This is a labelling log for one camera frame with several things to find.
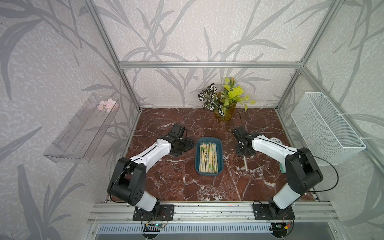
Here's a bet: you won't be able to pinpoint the teal storage box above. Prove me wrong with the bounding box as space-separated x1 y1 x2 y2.
195 137 224 177

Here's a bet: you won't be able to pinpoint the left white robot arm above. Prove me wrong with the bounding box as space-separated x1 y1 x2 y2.
107 136 196 215

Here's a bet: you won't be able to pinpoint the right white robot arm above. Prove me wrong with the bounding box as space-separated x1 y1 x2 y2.
234 134 324 214

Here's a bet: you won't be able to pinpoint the wrapped chopsticks in box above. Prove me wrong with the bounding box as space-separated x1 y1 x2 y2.
199 142 219 174

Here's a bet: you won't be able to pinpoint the amber glass vase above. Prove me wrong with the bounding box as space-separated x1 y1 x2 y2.
214 103 236 122

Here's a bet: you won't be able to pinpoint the small green square clock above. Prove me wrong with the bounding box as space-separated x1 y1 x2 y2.
280 163 286 174

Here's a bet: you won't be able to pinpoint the green artificial plant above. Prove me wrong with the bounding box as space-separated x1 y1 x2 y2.
198 78 256 112

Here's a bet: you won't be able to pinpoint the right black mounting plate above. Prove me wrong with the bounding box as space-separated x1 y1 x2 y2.
252 203 296 221

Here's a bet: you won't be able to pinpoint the black mounting plate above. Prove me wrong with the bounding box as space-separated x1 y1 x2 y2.
252 203 296 221
133 204 175 222

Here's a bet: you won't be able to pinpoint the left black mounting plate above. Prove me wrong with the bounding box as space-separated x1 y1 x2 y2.
133 204 175 222

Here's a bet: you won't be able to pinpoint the pink artificial flower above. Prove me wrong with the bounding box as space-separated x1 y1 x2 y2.
97 98 117 113

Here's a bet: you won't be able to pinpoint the left circuit board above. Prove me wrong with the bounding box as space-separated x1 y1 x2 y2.
144 222 168 232

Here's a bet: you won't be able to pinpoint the circuit board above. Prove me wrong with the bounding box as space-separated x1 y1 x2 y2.
144 222 168 232
270 223 294 239

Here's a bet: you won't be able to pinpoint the right circuit board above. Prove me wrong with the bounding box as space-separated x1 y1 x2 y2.
270 223 294 239

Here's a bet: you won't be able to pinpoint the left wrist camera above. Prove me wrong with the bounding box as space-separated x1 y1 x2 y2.
169 124 186 139

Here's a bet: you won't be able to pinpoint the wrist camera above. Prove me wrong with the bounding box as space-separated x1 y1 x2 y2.
169 124 186 139
233 126 249 142

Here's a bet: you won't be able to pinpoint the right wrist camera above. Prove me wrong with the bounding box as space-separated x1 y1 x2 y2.
233 126 249 142

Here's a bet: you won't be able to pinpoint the aluminium frame crossbar back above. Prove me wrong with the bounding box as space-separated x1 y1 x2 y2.
118 62 302 69

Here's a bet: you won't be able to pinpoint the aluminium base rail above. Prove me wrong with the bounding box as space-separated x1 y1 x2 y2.
87 201 340 224

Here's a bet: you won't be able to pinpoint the white wire mesh basket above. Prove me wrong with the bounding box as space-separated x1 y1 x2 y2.
291 92 366 166

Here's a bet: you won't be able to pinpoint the clear acrylic wall shelf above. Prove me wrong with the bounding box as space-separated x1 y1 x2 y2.
43 94 121 164

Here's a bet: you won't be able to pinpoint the aluminium frame post left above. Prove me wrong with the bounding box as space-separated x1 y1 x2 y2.
85 0 141 112

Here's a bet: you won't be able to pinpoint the aluminium frame post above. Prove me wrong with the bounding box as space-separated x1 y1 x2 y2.
275 0 344 111
85 0 141 112

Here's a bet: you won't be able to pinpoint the aluminium frame post right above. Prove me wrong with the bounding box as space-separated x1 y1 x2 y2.
275 0 344 111

